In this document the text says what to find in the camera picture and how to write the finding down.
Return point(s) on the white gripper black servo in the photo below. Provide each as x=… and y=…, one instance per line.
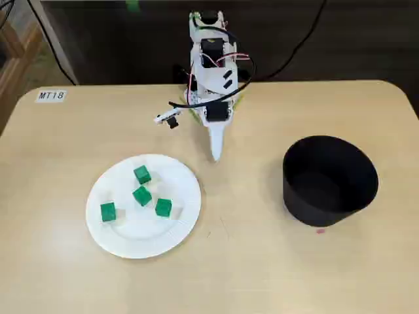
x=216, y=112

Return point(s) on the white paper plate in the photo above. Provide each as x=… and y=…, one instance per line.
x=144, y=235

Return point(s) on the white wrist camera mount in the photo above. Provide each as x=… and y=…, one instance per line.
x=165, y=116

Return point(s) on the white MT18 label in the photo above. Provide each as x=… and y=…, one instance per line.
x=50, y=95

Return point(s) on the green tape piece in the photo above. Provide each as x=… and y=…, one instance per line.
x=132, y=5

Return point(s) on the black round pot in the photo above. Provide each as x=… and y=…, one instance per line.
x=327, y=216

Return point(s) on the green cube block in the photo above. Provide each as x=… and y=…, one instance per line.
x=142, y=175
x=108, y=212
x=163, y=207
x=142, y=195

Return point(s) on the small pink sticker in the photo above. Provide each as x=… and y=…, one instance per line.
x=320, y=231

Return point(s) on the grey metal post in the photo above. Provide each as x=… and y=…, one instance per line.
x=55, y=44

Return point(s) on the wooden shelf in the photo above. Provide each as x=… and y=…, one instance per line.
x=19, y=49

